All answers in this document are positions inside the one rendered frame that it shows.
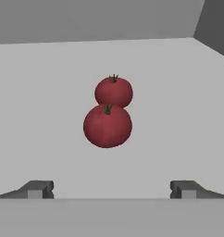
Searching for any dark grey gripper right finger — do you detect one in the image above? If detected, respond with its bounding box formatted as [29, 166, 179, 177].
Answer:
[169, 180, 224, 200]

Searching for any red tomato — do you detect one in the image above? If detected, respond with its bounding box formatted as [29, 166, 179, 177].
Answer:
[94, 73, 134, 109]
[82, 103, 133, 149]

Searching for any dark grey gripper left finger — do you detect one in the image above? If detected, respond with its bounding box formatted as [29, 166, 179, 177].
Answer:
[0, 180, 55, 200]

